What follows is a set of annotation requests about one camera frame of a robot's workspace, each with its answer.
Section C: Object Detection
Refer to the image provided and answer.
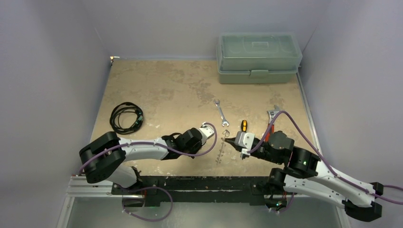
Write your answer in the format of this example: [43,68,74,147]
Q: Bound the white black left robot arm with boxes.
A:
[79,125,214,194]

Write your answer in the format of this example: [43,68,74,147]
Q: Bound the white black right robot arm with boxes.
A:
[225,131,384,222]

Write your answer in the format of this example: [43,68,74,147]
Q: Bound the small silver open-end wrench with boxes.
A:
[213,99,230,127]

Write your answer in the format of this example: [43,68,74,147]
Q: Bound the green translucent plastic toolbox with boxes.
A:
[216,32,303,84]

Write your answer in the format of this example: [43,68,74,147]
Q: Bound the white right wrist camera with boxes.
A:
[234,131,255,160]

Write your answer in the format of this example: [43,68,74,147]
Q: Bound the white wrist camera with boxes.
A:
[198,124,215,144]
[234,131,255,160]

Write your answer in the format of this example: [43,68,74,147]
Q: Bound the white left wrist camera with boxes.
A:
[198,124,215,144]

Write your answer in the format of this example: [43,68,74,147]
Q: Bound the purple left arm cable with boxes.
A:
[77,122,218,177]

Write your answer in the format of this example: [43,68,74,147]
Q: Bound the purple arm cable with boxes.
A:
[77,122,218,177]
[247,110,403,206]

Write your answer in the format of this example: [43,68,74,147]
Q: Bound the screwdriver black yellow handle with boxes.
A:
[241,120,248,132]

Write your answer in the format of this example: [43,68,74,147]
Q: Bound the adjustable wrench red handle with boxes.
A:
[264,105,280,142]

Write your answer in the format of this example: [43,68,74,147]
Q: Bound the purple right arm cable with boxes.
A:
[247,110,403,206]

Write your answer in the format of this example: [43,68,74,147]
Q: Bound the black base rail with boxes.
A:
[111,176,282,207]

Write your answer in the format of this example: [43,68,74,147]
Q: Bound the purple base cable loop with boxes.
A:
[121,185,174,222]

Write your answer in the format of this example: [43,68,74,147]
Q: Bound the coiled black cable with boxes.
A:
[109,102,144,135]

